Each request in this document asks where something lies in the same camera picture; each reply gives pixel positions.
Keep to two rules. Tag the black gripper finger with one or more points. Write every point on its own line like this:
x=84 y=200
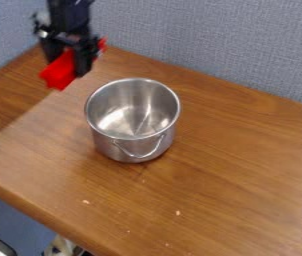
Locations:
x=52 y=47
x=84 y=58

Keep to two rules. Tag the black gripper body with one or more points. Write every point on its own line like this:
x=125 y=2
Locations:
x=65 y=16

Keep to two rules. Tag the red rectangular block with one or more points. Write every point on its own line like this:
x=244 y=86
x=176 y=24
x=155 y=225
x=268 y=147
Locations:
x=59 y=72

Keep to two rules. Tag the metal pot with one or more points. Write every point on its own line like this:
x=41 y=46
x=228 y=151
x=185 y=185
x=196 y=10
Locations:
x=131 y=114

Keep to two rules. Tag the white black object below table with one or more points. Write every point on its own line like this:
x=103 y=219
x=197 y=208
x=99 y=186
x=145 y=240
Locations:
x=61 y=247

